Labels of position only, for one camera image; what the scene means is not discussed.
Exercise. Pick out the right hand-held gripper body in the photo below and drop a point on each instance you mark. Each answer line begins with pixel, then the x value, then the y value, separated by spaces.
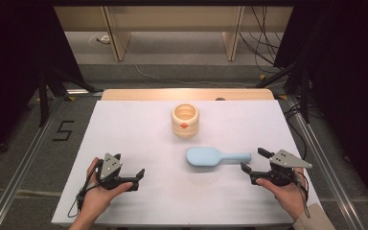
pixel 284 159

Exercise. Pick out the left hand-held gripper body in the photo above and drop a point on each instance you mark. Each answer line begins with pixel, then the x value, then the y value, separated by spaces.
pixel 110 167

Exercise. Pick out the light blue hairbrush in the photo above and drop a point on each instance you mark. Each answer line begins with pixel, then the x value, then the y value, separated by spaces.
pixel 204 156

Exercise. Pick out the cream ribbed cup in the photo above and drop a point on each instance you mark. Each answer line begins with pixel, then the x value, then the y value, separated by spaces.
pixel 185 126

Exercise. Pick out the person's left hand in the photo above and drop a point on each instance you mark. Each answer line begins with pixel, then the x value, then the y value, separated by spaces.
pixel 97 199

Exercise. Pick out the person's right hand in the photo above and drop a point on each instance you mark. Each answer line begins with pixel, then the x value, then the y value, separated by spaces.
pixel 290 196

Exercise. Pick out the white table board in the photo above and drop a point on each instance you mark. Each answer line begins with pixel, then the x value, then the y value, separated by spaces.
pixel 140 127

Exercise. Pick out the black metal stand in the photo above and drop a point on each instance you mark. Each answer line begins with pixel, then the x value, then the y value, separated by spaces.
pixel 44 96
pixel 305 96

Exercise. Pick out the dark table grommet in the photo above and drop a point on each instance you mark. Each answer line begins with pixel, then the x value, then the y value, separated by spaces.
pixel 220 99

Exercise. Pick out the light wooden table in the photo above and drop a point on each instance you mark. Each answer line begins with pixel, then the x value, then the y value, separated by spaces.
pixel 159 95

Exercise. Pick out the black curtain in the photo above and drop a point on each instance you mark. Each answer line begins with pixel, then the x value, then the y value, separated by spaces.
pixel 348 80
pixel 9 64

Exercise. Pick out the round floor socket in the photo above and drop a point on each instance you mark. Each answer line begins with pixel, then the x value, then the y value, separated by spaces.
pixel 102 39

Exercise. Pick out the beige wooden desk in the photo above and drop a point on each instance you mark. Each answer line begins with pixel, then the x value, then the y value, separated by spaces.
pixel 172 19

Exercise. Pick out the silver metal floor rail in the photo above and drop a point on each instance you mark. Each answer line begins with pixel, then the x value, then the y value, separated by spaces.
pixel 19 174
pixel 332 179

